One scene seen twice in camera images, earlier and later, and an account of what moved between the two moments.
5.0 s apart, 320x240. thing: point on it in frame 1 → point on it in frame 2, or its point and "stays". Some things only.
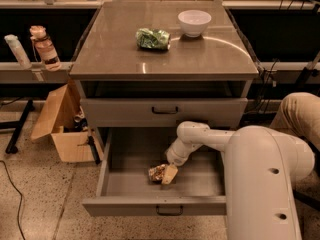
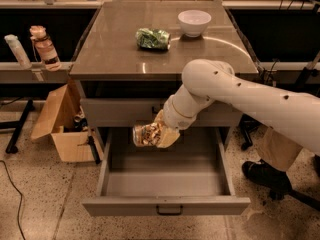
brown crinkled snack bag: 155,174 → 146,135
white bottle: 19,51 stays
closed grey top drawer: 163,112 stays
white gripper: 174,156 → 176,116
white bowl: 194,23 stays
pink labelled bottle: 45,48 stays
